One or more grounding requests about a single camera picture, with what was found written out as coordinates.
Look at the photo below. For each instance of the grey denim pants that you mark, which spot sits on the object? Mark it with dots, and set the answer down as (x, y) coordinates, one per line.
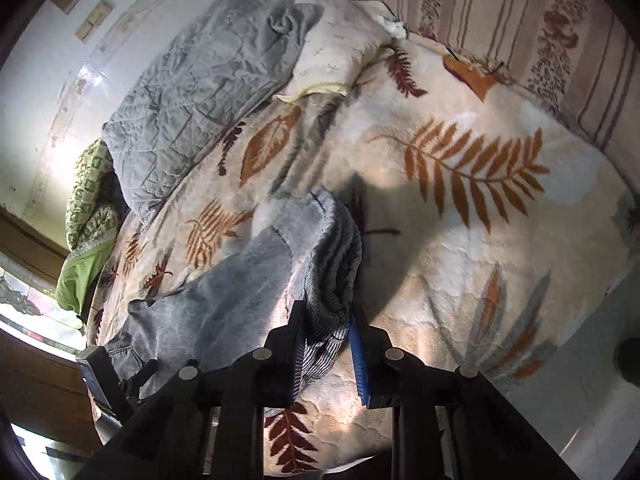
(309, 250)

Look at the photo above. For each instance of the striped beige bedsheet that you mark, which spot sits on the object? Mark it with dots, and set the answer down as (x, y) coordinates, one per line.
(574, 55)

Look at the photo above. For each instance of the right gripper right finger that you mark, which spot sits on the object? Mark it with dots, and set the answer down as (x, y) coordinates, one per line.
(374, 378)

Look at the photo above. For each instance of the cream small pillow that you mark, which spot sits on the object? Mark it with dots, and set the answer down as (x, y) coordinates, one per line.
(346, 38)

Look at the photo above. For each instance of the green white patterned quilt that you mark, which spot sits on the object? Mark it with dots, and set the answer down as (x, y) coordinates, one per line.
(93, 216)

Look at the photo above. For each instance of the grey quilted pillow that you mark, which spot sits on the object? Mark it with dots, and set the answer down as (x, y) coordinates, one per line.
(216, 71)

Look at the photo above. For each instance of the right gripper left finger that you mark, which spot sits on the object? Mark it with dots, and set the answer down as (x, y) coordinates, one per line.
(285, 367)

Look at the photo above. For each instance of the beige leaf-pattern blanket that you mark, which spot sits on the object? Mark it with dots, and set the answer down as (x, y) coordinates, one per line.
(490, 232)

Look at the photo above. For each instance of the stained glass wooden window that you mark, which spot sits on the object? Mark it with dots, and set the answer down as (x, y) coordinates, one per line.
(30, 266)

